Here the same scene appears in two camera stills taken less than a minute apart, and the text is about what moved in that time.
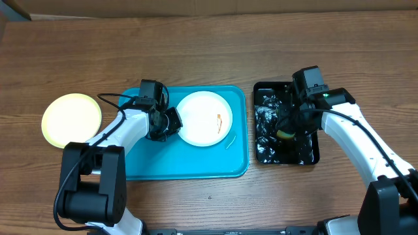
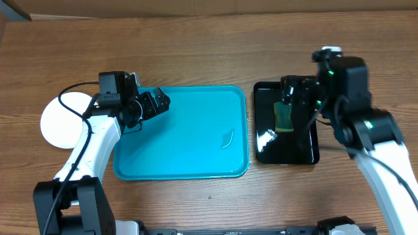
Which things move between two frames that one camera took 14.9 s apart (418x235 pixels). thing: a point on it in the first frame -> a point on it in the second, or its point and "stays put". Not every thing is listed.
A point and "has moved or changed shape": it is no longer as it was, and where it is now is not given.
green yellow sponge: (285, 136) has moved or changed shape
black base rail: (289, 230) stays put
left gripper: (173, 113) -> (151, 108)
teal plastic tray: (177, 159) stays put
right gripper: (287, 126) -> (298, 89)
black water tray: (272, 100) stays put
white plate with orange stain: (206, 117) -> (61, 127)
